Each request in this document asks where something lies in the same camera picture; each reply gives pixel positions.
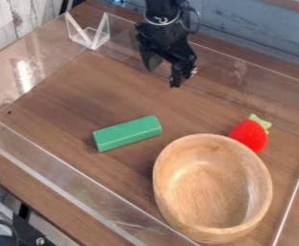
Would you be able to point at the clear acrylic wall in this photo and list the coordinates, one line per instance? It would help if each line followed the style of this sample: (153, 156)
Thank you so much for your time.
(229, 90)
(108, 184)

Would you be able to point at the black clamp under table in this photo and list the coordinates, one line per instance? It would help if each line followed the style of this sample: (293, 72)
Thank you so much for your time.
(19, 233)

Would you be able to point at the clear acrylic back wall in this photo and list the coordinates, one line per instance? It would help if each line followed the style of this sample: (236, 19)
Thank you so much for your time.
(229, 90)

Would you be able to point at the wooden bowl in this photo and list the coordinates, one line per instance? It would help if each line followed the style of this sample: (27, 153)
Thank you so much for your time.
(213, 187)

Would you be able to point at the red toy strawberry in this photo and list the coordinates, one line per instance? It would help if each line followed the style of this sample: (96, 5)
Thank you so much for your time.
(252, 132)

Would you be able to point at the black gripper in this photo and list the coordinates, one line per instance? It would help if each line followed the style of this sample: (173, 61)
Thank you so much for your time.
(165, 43)

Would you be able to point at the clear acrylic corner bracket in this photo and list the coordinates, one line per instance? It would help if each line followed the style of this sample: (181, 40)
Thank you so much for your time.
(89, 37)

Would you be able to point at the clear acrylic front wall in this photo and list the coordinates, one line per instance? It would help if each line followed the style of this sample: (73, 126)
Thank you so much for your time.
(108, 184)

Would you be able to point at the green rectangular block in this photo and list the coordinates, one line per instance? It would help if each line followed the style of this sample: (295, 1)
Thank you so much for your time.
(126, 133)

